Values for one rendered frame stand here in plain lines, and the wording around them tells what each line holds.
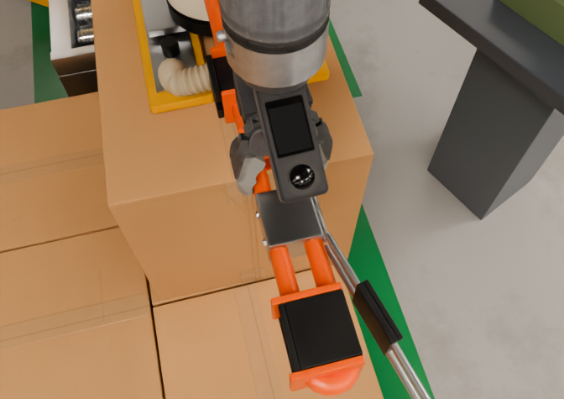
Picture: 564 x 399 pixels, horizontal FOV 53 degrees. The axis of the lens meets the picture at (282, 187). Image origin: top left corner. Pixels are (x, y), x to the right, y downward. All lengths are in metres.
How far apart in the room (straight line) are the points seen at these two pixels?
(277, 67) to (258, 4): 0.06
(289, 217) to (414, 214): 1.31
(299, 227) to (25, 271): 0.80
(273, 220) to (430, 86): 1.69
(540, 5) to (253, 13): 1.03
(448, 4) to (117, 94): 0.80
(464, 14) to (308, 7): 0.98
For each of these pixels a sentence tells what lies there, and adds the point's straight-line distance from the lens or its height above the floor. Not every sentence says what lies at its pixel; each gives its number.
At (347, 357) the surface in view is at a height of 1.10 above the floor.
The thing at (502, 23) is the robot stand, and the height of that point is 0.75.
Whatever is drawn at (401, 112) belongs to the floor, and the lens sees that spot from 2.15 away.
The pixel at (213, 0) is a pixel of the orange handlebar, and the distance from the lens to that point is 0.86.
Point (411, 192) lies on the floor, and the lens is 1.96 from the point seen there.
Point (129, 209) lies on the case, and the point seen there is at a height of 0.92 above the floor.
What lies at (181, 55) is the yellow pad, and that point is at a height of 0.97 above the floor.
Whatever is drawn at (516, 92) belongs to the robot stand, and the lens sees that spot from 1.56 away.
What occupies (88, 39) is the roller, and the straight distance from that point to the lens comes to 1.67.
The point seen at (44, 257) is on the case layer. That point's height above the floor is 0.54.
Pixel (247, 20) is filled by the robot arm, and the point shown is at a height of 1.35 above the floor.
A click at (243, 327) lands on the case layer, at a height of 0.54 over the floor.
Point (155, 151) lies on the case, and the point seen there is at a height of 0.94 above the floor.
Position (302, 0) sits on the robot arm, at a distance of 0.43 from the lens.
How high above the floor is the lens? 1.65
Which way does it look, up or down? 59 degrees down
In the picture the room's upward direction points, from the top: straight up
